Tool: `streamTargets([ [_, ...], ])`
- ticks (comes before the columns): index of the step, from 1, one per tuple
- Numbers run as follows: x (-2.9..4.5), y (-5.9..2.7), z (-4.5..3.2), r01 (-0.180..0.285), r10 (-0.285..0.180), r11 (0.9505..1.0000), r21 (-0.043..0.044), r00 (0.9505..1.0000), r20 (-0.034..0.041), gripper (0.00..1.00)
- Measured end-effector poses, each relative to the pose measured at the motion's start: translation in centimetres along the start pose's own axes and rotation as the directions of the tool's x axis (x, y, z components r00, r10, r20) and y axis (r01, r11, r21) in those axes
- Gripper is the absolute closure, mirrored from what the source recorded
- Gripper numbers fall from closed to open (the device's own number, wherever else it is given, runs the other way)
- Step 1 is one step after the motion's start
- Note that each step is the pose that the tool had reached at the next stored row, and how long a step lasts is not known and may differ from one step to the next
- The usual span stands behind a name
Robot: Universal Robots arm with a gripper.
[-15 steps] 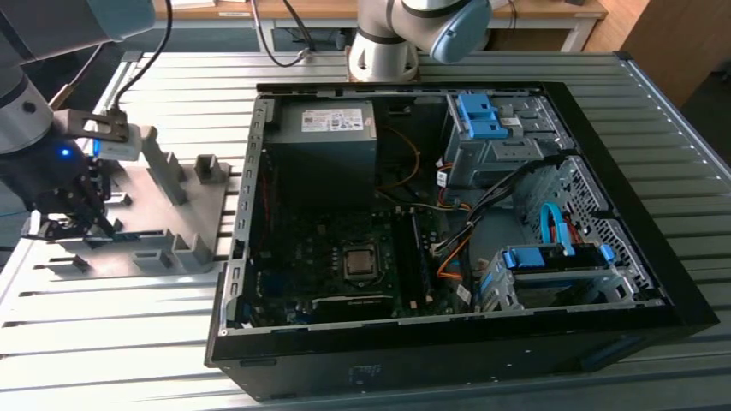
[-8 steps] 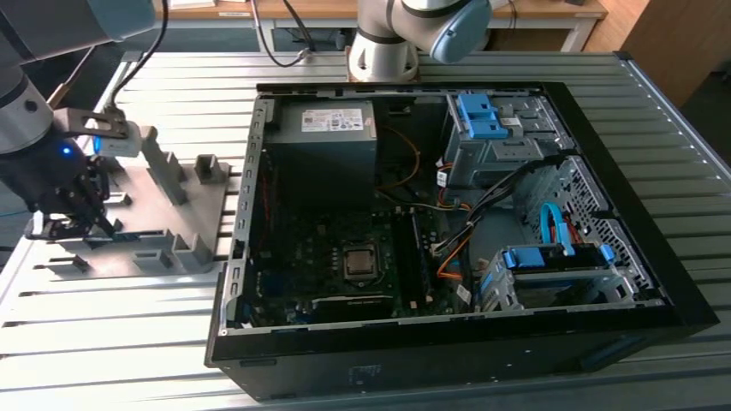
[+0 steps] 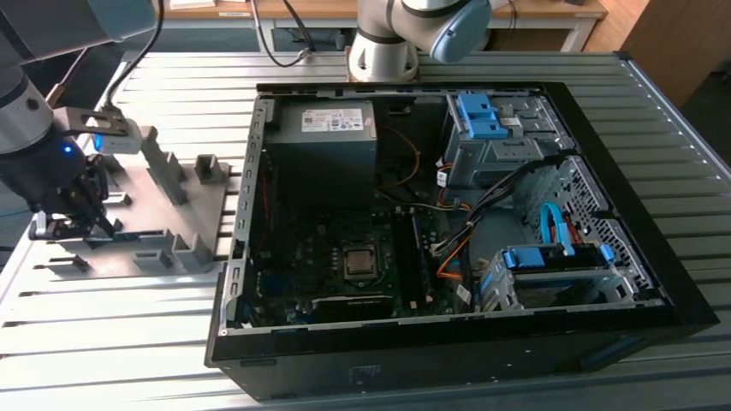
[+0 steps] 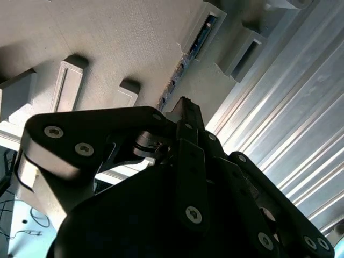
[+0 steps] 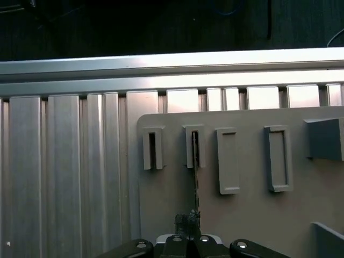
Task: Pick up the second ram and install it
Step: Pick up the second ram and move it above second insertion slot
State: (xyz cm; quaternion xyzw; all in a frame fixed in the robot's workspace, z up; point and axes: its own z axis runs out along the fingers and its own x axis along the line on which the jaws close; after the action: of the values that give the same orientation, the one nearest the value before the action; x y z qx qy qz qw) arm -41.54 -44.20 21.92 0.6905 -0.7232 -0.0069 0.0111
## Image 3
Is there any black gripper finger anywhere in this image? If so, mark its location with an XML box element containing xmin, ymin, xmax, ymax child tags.
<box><xmin>61</xmin><ymin>156</ymin><xmax>118</xmax><ymax>240</ymax></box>
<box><xmin>28</xmin><ymin>211</ymin><xmax>86</xmax><ymax>241</ymax></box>

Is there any grey parts rack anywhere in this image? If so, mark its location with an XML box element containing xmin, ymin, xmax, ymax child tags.
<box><xmin>33</xmin><ymin>125</ymin><xmax>234</xmax><ymax>283</ymax></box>

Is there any green motherboard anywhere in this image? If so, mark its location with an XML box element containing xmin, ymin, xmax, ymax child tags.
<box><xmin>244</xmin><ymin>205</ymin><xmax>474</xmax><ymax>323</ymax></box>

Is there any grey power supply unit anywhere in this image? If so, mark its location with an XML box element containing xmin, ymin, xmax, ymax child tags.
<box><xmin>265</xmin><ymin>100</ymin><xmax>378</xmax><ymax>194</ymax></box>

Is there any CPU in socket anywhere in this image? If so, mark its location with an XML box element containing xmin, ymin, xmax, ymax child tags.
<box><xmin>341</xmin><ymin>246</ymin><xmax>381</xmax><ymax>277</ymax></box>

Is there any black graphics card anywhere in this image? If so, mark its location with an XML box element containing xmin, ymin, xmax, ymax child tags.
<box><xmin>310</xmin><ymin>293</ymin><xmax>396</xmax><ymax>323</ymax></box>

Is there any blue disk carrier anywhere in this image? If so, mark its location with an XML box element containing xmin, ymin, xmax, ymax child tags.
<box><xmin>500</xmin><ymin>245</ymin><xmax>560</xmax><ymax>271</ymax></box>
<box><xmin>456</xmin><ymin>92</ymin><xmax>510</xmax><ymax>140</ymax></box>

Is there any grey metal drive cage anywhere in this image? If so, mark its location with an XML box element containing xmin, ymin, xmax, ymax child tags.
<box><xmin>441</xmin><ymin>93</ymin><xmax>576</xmax><ymax>190</ymax></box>
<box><xmin>477</xmin><ymin>255</ymin><xmax>653</xmax><ymax>313</ymax></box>

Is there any black PC case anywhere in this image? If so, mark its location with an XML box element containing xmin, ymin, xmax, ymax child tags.
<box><xmin>202</xmin><ymin>80</ymin><xmax>719</xmax><ymax>403</ymax></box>

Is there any wooden desk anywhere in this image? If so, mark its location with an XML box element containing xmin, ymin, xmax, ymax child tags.
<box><xmin>158</xmin><ymin>0</ymin><xmax>609</xmax><ymax>53</ymax></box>

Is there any brown wooden cabinet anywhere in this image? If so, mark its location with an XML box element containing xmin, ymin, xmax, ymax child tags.
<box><xmin>581</xmin><ymin>0</ymin><xmax>731</xmax><ymax>110</ymax></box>

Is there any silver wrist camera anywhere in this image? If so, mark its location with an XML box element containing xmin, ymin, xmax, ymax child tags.
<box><xmin>53</xmin><ymin>106</ymin><xmax>144</xmax><ymax>156</ymax></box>

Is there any black camera cable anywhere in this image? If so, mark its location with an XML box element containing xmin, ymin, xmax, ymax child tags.
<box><xmin>100</xmin><ymin>0</ymin><xmax>168</xmax><ymax>115</ymax></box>

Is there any grey cable with plug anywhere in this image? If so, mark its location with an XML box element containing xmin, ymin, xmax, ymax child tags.
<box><xmin>250</xmin><ymin>0</ymin><xmax>321</xmax><ymax>69</ymax></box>

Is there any yellow wire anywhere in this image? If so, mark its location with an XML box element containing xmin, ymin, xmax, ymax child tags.
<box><xmin>377</xmin><ymin>127</ymin><xmax>422</xmax><ymax>190</ymax></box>

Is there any orange wire bundle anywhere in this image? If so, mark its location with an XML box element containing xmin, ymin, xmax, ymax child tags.
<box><xmin>430</xmin><ymin>241</ymin><xmax>466</xmax><ymax>282</ymax></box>

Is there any black cable bundle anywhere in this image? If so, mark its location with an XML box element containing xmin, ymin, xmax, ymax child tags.
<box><xmin>464</xmin><ymin>155</ymin><xmax>568</xmax><ymax>224</ymax></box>

